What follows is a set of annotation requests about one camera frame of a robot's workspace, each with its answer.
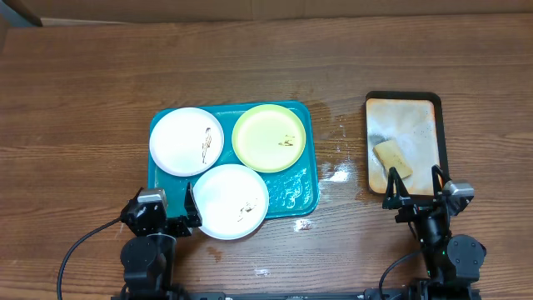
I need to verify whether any yellow sponge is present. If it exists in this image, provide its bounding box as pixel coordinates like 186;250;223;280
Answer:
373;139;413;178

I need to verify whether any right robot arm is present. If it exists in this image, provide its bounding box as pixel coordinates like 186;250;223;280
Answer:
377;165;486;299

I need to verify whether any yellow-green plate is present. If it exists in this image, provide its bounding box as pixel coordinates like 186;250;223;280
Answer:
232;104;306;173

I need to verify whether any black tray with soapy water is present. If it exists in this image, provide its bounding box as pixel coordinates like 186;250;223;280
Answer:
365;91;448;196

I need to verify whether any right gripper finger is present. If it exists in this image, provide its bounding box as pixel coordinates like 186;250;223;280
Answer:
431;165;451;200
382;167;411;207

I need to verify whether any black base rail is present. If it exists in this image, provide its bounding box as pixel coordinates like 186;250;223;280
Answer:
111;287;482;300

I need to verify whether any teal plastic tray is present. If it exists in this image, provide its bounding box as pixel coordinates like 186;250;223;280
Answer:
147;100;320;219

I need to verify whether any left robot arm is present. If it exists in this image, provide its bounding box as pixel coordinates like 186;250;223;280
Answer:
120;184;202;299

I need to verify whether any white plate with sauce streak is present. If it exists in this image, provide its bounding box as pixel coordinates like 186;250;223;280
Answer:
149;107;225;177

